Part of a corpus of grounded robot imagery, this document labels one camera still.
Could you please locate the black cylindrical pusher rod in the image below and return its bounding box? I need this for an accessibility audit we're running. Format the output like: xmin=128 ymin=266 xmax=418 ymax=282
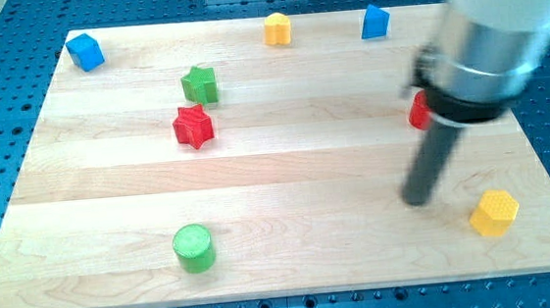
xmin=401 ymin=122 xmax=462 ymax=207

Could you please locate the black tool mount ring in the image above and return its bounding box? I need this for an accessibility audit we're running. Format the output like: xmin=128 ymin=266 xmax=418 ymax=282
xmin=410 ymin=45 xmax=517 ymax=124

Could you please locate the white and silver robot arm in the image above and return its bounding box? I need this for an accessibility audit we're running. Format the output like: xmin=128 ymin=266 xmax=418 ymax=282
xmin=401 ymin=0 xmax=550 ymax=206

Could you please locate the light wooden board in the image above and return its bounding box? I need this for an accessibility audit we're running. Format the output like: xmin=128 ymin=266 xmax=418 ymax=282
xmin=0 ymin=4 xmax=550 ymax=308

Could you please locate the green star block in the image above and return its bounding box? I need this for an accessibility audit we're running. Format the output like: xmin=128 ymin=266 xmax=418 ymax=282
xmin=180 ymin=66 xmax=219 ymax=105

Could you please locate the red star block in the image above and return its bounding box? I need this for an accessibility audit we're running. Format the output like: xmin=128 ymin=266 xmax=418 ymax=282
xmin=173 ymin=104 xmax=215 ymax=149

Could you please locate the red cylinder block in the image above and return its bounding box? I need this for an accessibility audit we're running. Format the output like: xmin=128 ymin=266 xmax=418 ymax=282
xmin=408 ymin=90 xmax=431 ymax=130

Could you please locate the yellow hexagon block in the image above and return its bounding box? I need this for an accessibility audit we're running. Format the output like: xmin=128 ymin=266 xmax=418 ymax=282
xmin=469 ymin=189 xmax=520 ymax=237

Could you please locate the blue pentagon block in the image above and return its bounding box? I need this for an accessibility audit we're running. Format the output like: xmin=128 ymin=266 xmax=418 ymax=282
xmin=361 ymin=4 xmax=390 ymax=40

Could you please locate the green cylinder block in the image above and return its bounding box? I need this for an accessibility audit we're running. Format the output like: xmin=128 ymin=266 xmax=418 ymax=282
xmin=172 ymin=224 xmax=217 ymax=274

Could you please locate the blue cube block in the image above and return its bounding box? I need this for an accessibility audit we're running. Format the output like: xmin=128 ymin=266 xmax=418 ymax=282
xmin=66 ymin=33 xmax=105 ymax=72

